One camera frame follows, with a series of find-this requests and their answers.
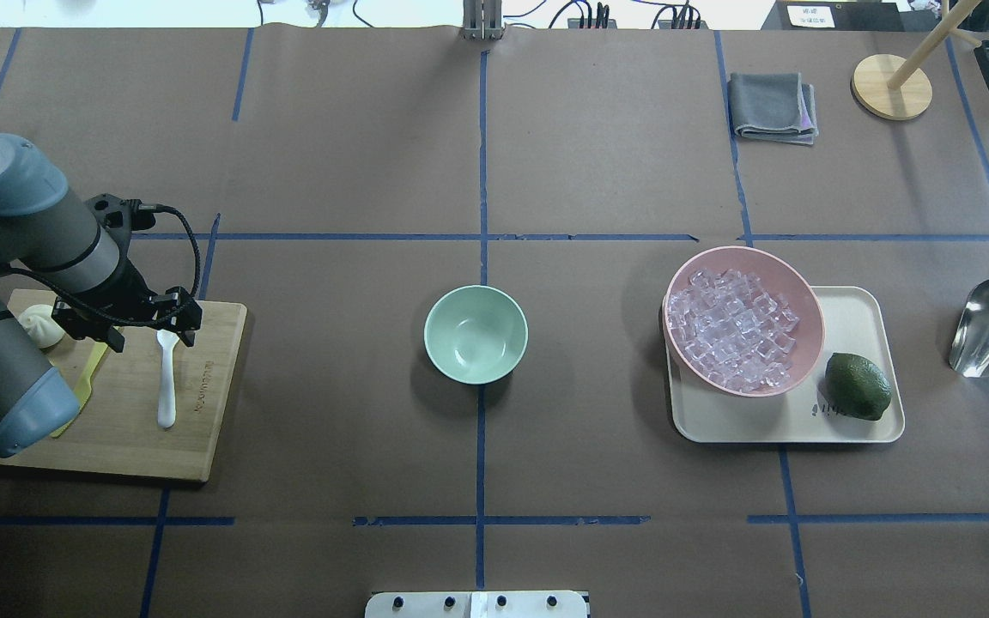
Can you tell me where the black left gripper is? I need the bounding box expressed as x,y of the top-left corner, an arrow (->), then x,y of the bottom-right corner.
52,273 -> 203,354

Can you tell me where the white plastic spoon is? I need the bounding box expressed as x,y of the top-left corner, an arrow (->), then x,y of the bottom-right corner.
156,330 -> 179,430

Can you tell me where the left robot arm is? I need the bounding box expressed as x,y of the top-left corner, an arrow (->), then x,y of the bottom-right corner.
0,133 -> 203,458

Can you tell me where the mint green bowl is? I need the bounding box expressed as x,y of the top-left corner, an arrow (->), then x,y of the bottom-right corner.
423,285 -> 530,385

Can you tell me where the pile of ice cubes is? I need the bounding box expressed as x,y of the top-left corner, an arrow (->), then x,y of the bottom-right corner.
664,269 -> 800,394

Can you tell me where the pink bowl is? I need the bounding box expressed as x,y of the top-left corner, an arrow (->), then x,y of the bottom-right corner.
662,245 -> 825,397

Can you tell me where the yellow plastic knife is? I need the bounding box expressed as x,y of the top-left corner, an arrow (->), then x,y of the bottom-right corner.
72,342 -> 109,412

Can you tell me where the wooden cutting board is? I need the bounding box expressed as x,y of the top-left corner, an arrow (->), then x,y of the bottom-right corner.
0,301 -> 247,482

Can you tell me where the white steamed bun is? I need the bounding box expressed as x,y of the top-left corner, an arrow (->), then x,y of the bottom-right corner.
17,304 -> 66,349

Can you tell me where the grey folded cloth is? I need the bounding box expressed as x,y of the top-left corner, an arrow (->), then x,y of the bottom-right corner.
727,73 -> 819,146

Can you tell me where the beige tray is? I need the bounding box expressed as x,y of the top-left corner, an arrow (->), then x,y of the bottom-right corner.
668,286 -> 906,445

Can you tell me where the green lime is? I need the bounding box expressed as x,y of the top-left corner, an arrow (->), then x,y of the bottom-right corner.
824,352 -> 894,421

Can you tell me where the wooden paper towel stand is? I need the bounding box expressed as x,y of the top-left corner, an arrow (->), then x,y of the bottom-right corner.
849,1 -> 980,121

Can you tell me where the aluminium frame post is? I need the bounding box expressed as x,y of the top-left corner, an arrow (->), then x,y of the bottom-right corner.
462,0 -> 505,40

